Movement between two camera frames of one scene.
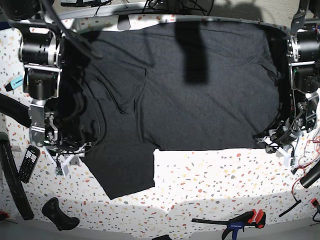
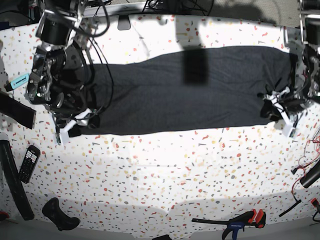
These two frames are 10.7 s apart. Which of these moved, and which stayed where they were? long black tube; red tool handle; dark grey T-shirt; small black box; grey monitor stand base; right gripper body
Moved: right gripper body; dark grey T-shirt
Stayed: grey monitor stand base; red tool handle; long black tube; small black box
